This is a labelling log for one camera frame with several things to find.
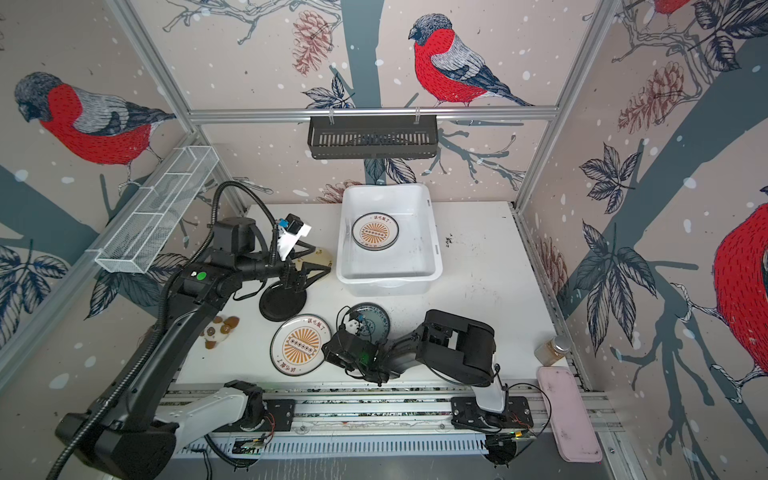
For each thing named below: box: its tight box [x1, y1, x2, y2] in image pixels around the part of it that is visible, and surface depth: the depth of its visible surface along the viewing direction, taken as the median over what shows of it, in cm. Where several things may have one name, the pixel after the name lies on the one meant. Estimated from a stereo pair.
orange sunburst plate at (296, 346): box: [270, 314, 332, 376], surface depth 87 cm
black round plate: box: [259, 282, 307, 323], surface depth 94 cm
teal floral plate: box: [351, 302, 391, 343], surface depth 92 cm
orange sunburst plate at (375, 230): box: [351, 212, 400, 251], surface depth 113 cm
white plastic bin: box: [336, 184, 443, 297], surface depth 109 cm
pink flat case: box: [536, 366, 603, 463], surface depth 72 cm
